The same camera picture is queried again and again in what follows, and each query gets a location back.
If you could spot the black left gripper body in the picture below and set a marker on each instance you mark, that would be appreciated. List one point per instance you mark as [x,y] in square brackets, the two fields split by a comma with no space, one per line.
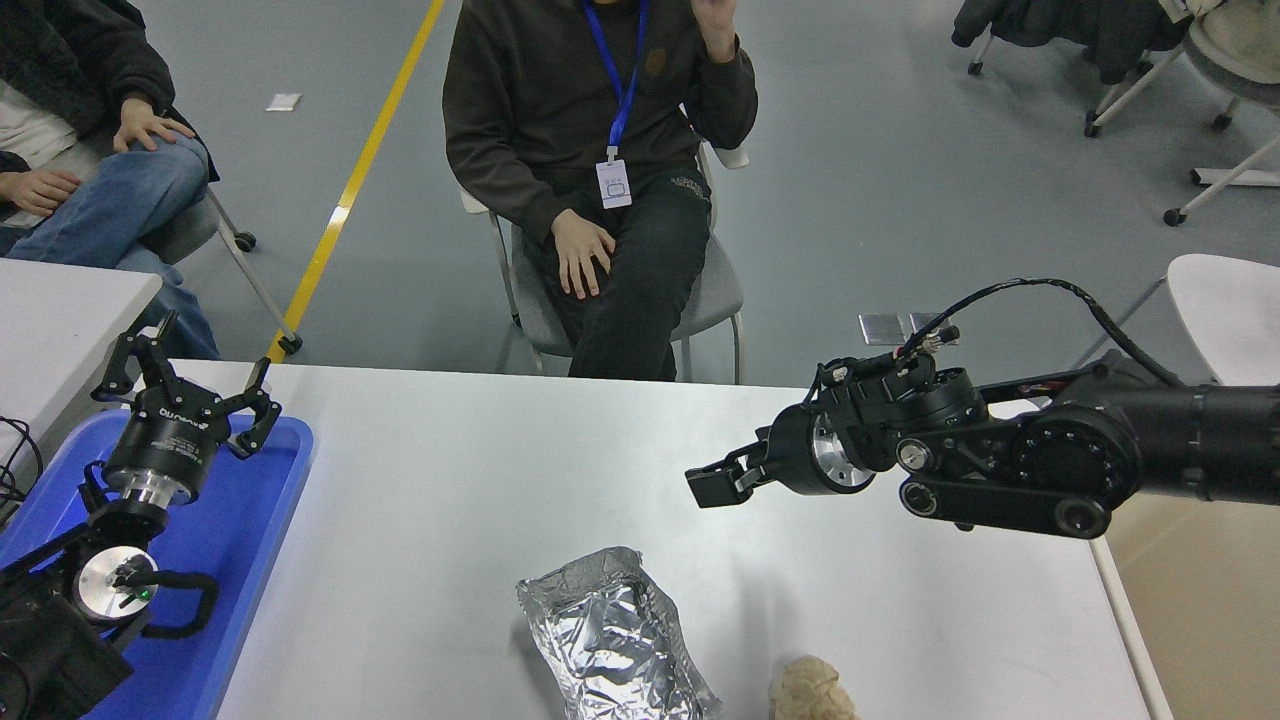
[165,445]

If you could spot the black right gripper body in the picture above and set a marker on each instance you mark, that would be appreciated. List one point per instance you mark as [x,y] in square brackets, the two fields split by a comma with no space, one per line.
[792,455]

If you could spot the foil tray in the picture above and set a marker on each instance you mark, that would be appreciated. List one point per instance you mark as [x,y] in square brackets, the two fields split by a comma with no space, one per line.
[610,640]

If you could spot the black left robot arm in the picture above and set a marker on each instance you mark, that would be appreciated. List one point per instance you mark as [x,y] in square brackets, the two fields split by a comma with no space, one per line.
[45,650]

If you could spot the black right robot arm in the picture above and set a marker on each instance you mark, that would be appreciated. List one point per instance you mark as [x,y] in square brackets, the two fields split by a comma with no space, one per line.
[1060,460]

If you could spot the jeans person's right hand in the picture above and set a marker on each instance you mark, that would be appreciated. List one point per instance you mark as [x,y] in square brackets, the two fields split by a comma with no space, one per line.
[40,190]

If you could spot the jeans person's left hand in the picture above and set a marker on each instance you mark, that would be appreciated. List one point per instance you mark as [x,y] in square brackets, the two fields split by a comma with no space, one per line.
[145,122]

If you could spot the lanyard person's right hand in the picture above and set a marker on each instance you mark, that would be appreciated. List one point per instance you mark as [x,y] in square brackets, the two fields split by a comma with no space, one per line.
[583,255]

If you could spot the lanyard person's left hand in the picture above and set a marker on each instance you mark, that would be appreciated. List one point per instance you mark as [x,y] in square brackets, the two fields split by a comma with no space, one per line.
[718,25]

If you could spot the white side table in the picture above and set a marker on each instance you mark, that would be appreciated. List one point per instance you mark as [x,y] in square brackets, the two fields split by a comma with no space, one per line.
[50,330]

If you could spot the blue plastic tray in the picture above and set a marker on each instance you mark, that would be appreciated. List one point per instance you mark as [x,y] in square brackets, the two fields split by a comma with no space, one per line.
[250,520]

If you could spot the grey wheeled office chair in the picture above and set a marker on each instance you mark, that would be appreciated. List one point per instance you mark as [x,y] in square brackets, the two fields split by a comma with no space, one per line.
[190,230]

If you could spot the metal floor socket plate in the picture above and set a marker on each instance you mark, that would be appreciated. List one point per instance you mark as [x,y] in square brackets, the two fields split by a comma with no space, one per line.
[880,328]
[925,321]

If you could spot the seated person in jeans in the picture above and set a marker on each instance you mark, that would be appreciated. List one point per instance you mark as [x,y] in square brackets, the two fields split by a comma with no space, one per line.
[100,210]

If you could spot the grey chair with metal legs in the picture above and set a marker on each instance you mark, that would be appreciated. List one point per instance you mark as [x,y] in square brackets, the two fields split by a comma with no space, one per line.
[715,290]

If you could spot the crumpled tan paper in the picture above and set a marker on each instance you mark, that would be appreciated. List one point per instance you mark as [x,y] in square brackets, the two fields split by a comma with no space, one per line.
[810,690]

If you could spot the white-legged office chair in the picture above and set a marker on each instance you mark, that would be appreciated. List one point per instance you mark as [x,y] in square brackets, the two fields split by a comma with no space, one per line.
[975,68]

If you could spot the large pale bin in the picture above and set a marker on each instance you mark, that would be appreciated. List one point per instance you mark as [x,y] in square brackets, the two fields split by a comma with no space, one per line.
[1200,620]

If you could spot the white shell chair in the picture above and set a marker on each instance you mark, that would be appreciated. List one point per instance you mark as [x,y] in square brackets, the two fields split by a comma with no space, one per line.
[1230,310]

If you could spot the dark coat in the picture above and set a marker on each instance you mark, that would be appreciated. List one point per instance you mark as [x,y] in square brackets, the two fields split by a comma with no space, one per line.
[1080,30]

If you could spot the white wheeled chair base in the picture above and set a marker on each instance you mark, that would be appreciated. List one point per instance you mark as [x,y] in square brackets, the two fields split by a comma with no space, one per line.
[1235,178]

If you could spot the grey chair with white legs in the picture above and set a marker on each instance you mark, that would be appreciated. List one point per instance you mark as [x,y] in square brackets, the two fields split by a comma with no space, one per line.
[1240,80]

